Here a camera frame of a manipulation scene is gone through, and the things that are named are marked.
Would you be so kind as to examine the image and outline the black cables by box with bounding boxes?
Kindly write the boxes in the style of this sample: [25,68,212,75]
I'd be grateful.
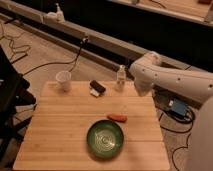
[157,106,197,168]

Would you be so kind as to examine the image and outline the clear plastic water bottle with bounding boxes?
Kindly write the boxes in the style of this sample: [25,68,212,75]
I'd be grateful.
[115,65,126,91]

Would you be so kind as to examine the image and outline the black chair frame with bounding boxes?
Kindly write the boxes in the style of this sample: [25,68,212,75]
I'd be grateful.
[0,46,36,161]

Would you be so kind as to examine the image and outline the black and white eraser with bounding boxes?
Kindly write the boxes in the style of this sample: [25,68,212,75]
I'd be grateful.
[90,80,106,97]

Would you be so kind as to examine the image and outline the white object on rail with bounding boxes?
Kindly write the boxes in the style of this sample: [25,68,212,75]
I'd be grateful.
[45,3,65,22]

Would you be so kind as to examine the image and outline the orange carrot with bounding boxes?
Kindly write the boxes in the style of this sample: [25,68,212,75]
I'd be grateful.
[107,114,127,122]

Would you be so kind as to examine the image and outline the green ceramic bowl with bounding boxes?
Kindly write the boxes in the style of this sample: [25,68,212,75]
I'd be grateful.
[86,120,124,159]

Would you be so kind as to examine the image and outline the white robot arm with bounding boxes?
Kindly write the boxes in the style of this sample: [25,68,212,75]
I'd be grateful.
[129,51,213,171]

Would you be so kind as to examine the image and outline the white paper cup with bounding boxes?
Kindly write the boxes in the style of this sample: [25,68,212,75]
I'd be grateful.
[56,71,71,91]

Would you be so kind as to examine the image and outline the black cable on floor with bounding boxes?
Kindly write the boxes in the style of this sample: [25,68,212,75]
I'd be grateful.
[22,37,90,77]

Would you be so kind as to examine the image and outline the grey metal rail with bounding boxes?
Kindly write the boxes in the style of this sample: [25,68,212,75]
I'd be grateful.
[0,0,213,109]

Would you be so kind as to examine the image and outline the blue electronic box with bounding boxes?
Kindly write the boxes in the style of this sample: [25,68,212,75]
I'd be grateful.
[169,99,188,118]

